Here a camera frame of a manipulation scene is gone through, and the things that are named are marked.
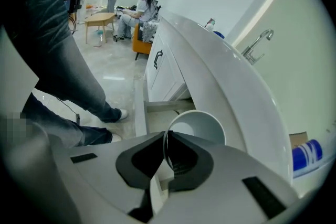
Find white spray bottle blue label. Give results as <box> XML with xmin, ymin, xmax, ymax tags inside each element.
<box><xmin>291</xmin><ymin>138</ymin><xmax>324</xmax><ymax>179</ymax></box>

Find brown cardboard piece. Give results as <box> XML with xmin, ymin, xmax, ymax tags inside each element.
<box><xmin>288</xmin><ymin>131</ymin><xmax>310</xmax><ymax>151</ymax></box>

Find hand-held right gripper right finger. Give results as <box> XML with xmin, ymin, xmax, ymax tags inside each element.
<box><xmin>156</xmin><ymin>130</ymin><xmax>302</xmax><ymax>224</ymax></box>

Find white drawer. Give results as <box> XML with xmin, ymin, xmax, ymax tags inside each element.
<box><xmin>133</xmin><ymin>80</ymin><xmax>197</xmax><ymax>145</ymax></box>

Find white vanity cabinet with sink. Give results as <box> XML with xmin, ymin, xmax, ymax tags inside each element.
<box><xmin>142</xmin><ymin>9</ymin><xmax>295</xmax><ymax>185</ymax></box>

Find wooden side table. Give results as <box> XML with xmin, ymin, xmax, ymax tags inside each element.
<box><xmin>83</xmin><ymin>12</ymin><xmax>117</xmax><ymax>45</ymax></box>

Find chrome faucet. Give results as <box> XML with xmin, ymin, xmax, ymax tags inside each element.
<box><xmin>240</xmin><ymin>28</ymin><xmax>276</xmax><ymax>66</ymax></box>

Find small pink green bottle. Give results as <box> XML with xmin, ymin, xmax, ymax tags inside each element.
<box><xmin>204</xmin><ymin>17</ymin><xmax>217</xmax><ymax>33</ymax></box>

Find black white striped blanket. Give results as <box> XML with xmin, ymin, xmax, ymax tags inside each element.
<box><xmin>137</xmin><ymin>20</ymin><xmax>161</xmax><ymax>45</ymax></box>

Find white paper cup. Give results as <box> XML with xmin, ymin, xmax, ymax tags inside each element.
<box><xmin>162</xmin><ymin>109</ymin><xmax>227</xmax><ymax>170</ymax></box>

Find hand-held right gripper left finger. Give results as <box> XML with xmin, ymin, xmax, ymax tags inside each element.
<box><xmin>65</xmin><ymin>131</ymin><xmax>168</xmax><ymax>223</ymax></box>

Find person's grey jeans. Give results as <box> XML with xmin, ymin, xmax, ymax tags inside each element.
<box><xmin>4</xmin><ymin>0</ymin><xmax>124</xmax><ymax>151</ymax></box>

